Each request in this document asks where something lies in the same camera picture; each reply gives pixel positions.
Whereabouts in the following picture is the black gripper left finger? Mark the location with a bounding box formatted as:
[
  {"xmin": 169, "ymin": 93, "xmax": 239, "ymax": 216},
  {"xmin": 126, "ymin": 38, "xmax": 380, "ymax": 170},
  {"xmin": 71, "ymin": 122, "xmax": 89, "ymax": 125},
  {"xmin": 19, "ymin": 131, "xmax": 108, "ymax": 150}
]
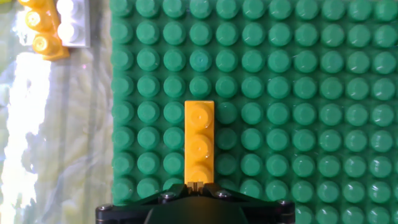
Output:
[{"xmin": 95, "ymin": 182, "xmax": 197, "ymax": 224}]

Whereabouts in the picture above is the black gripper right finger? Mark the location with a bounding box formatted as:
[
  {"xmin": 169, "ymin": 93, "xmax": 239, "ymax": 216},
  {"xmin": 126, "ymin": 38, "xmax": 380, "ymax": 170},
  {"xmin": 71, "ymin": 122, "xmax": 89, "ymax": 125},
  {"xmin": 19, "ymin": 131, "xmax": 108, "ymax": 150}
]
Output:
[{"xmin": 198, "ymin": 182, "xmax": 295, "ymax": 224}]

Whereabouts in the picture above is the yellow-orange four-stud block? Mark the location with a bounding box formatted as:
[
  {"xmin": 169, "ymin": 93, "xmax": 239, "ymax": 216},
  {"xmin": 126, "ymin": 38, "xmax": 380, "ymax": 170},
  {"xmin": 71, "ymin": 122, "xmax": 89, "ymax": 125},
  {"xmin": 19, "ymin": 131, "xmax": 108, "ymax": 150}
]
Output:
[
  {"xmin": 183, "ymin": 100, "xmax": 215, "ymax": 188},
  {"xmin": 17, "ymin": 0, "xmax": 71, "ymax": 62}
]

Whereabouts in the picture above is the white four-stud block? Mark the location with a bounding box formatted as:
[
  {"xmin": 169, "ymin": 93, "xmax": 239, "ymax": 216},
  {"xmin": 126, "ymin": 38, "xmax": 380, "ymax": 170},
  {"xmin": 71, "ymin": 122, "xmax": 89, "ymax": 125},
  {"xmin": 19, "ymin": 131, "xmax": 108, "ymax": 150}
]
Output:
[{"xmin": 55, "ymin": 0, "xmax": 91, "ymax": 49}]

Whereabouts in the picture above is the green studded baseplate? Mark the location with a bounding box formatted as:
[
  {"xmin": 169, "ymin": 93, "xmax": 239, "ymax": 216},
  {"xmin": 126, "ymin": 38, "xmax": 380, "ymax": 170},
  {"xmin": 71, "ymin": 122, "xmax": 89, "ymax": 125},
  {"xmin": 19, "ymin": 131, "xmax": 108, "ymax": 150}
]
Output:
[{"xmin": 109, "ymin": 0, "xmax": 398, "ymax": 224}]

